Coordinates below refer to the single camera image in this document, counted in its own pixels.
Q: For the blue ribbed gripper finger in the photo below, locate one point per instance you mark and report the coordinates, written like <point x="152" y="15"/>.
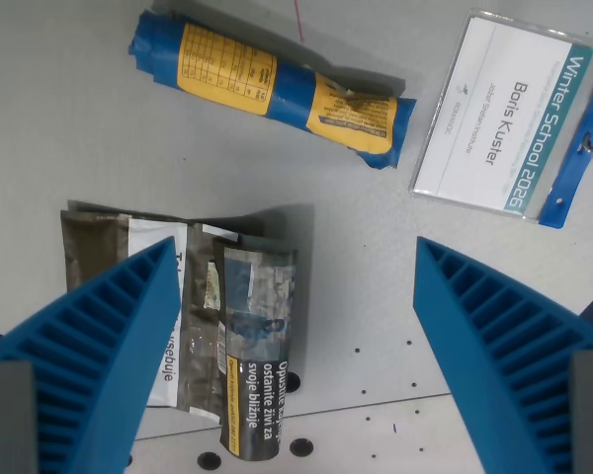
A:
<point x="104" y="355"/>
<point x="494" y="345"/>

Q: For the rolled blue bag yellow label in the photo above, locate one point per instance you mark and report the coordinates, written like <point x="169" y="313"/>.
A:
<point x="272" y="84"/>

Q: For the olive tobacco pouch with warning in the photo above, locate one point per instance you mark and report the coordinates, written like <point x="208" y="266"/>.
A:
<point x="202" y="316"/>

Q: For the white name badge card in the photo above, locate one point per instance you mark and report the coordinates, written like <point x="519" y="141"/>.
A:
<point x="499" y="116"/>

